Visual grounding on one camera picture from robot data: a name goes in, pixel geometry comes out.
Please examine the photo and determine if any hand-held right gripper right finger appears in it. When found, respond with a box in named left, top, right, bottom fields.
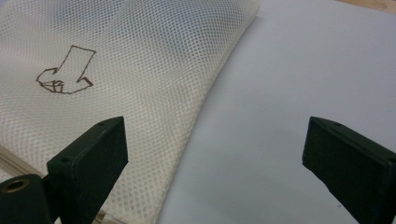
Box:
left=301, top=116, right=396, bottom=224

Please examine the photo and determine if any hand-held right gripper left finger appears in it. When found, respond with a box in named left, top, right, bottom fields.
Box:
left=46, top=116, right=130, bottom=224

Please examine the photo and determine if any white mesh laundry bag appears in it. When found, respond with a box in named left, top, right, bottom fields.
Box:
left=0, top=0, right=262, bottom=224

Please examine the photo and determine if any wooden table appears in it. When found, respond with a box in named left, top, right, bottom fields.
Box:
left=334, top=0, right=396, bottom=15

